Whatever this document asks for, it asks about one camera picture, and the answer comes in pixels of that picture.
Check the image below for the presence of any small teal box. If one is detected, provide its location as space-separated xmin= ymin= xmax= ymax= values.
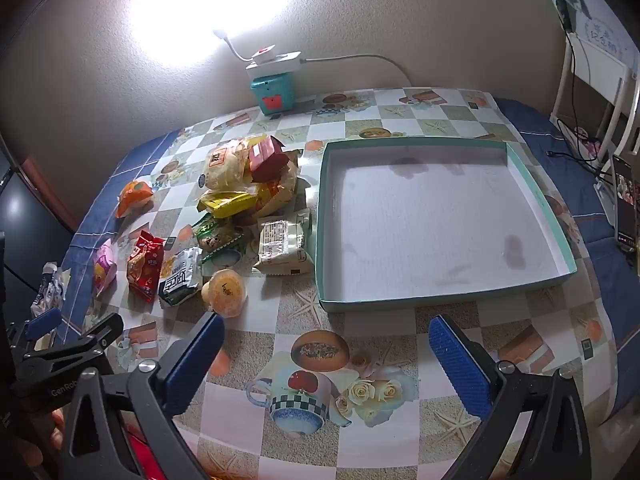
xmin=250 ymin=71 xmax=296 ymax=115

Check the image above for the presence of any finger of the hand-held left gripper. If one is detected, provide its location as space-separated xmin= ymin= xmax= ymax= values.
xmin=10 ymin=313 xmax=123 ymax=403
xmin=7 ymin=308 xmax=62 ymax=356

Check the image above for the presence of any black white snack packet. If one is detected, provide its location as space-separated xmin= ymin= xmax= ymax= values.
xmin=157 ymin=246 xmax=203 ymax=308

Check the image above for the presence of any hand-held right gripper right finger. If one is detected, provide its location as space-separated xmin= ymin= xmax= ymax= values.
xmin=427 ymin=314 xmax=593 ymax=480

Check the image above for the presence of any white phone stand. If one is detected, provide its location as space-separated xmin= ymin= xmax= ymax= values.
xmin=595 ymin=180 xmax=617 ymax=223

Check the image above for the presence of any clear bun packet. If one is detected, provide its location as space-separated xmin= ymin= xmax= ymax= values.
xmin=199 ymin=137 xmax=253 ymax=192

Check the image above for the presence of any white power strip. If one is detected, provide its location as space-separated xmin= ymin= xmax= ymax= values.
xmin=245 ymin=50 xmax=304 ymax=81

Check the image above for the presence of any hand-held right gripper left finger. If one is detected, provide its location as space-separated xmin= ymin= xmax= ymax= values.
xmin=60 ymin=311 xmax=226 ymax=480

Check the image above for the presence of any dark glossy cabinet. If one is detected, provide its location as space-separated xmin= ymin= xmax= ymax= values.
xmin=0 ymin=145 xmax=76 ymax=311

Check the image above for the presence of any pink printed bag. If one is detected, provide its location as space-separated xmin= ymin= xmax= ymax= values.
xmin=575 ymin=127 xmax=608 ymax=161

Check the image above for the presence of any dark red snack packet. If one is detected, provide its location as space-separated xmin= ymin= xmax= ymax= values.
xmin=248 ymin=135 xmax=288 ymax=183

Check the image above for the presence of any white chair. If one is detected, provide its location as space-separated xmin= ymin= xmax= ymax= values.
xmin=550 ymin=0 xmax=640 ymax=161

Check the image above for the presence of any white printed bag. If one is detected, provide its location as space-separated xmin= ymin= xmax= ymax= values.
xmin=575 ymin=0 xmax=636 ymax=81

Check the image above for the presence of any black charger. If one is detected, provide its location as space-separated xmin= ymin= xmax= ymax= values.
xmin=557 ymin=0 xmax=581 ymax=33

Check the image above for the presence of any person's left hand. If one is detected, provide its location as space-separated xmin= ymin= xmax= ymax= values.
xmin=15 ymin=407 xmax=66 ymax=470

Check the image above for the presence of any white gooseneck lamp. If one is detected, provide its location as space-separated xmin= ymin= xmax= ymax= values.
xmin=212 ymin=28 xmax=256 ymax=63

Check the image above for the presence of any red cloth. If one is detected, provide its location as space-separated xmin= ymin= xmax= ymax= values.
xmin=117 ymin=410 xmax=168 ymax=480

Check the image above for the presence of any teal shallow box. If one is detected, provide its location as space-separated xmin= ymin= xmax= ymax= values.
xmin=316 ymin=138 xmax=578 ymax=313

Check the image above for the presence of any yellow wafer packet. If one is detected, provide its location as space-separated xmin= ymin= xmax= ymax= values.
xmin=197 ymin=191 xmax=261 ymax=219

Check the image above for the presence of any smartphone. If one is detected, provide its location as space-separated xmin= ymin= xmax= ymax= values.
xmin=611 ymin=154 xmax=640 ymax=253

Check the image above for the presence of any black hanging charger cable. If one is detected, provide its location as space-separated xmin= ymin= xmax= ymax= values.
xmin=565 ymin=27 xmax=596 ymax=136

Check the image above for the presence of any orange beige snack packet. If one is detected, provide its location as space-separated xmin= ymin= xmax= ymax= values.
xmin=255 ymin=147 xmax=306 ymax=218

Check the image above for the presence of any pink snack packet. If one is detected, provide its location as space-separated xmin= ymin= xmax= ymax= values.
xmin=93 ymin=238 xmax=119 ymax=297

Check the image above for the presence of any green cracker packet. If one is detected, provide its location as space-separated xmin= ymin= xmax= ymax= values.
xmin=192 ymin=212 xmax=246 ymax=263

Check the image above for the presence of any white plastic packet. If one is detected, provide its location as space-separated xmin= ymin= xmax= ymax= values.
xmin=31 ymin=261 xmax=66 ymax=316

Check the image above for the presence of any round yellow cake packet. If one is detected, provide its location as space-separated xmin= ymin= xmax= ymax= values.
xmin=201 ymin=268 xmax=248 ymax=318

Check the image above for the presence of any orange white snack packet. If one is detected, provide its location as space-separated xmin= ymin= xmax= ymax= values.
xmin=116 ymin=180 xmax=154 ymax=219

